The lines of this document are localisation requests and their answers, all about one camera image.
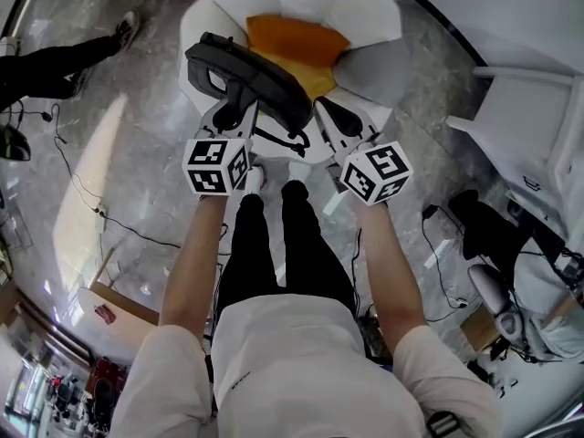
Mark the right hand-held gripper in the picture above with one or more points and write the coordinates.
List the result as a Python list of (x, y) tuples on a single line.
[(374, 174)]

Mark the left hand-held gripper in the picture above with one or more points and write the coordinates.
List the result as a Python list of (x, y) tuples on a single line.
[(214, 167)]

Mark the black backpack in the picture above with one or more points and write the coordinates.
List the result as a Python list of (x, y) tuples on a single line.
[(264, 85)]

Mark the white round beanbag chair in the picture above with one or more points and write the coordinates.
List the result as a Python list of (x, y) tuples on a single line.
[(365, 12)]

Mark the person's left forearm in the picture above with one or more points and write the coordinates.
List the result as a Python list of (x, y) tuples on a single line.
[(191, 267)]

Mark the person's right forearm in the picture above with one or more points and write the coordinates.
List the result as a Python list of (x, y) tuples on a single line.
[(388, 267)]

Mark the yellow seat cushion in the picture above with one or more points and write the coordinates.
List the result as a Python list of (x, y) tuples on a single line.
[(315, 80)]

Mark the person's right white shoe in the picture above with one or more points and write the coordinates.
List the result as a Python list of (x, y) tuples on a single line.
[(300, 171)]

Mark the person's white shoe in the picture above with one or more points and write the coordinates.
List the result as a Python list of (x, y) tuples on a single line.
[(254, 180), (300, 171)]

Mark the person's left white shoe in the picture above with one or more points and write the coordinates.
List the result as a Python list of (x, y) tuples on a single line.
[(254, 180)]

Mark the orange square cushion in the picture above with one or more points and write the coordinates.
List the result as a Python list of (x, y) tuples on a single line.
[(296, 39)]

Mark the black power adapter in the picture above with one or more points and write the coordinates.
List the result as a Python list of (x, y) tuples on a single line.
[(430, 211)]

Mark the white power strip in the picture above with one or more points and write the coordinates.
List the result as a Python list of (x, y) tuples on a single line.
[(100, 209)]

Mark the white cabinet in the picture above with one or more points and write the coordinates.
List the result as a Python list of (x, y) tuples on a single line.
[(524, 121)]

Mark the red cloth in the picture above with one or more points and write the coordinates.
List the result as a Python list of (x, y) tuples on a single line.
[(104, 313)]

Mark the light wooden table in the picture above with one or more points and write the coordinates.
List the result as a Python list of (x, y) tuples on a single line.
[(123, 326)]

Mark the cardboard box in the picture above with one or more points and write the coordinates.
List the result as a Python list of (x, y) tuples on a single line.
[(479, 331)]

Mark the person's white t-shirt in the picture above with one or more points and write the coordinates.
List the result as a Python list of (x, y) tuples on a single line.
[(296, 372)]

